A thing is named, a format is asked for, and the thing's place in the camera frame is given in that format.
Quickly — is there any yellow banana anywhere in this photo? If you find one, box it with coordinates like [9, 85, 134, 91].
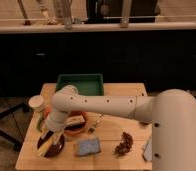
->
[36, 131, 64, 158]

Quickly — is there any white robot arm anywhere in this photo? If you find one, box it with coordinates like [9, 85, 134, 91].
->
[45, 85, 196, 171]

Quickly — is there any beige block in bowl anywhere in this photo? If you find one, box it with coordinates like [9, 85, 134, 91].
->
[66, 115, 85, 126]

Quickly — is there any orange bowl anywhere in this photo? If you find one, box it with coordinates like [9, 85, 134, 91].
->
[65, 111, 88, 136]

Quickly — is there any dark purple bowl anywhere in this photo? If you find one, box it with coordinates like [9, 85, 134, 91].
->
[36, 130, 66, 159]

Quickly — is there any green plastic bin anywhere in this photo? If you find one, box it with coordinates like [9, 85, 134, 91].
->
[55, 73, 104, 96]

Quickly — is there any metal fork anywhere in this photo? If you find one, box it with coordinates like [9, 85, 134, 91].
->
[88, 115, 103, 133]

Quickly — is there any blue sponge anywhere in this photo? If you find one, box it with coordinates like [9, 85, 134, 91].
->
[77, 138, 101, 156]

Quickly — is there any bunch of brown grapes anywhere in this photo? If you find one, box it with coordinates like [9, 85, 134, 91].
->
[115, 132, 133, 156]

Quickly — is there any grey flat object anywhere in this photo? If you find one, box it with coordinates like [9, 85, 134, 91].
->
[142, 138, 152, 162]

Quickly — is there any black chair base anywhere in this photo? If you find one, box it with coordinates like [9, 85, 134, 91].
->
[0, 103, 30, 151]

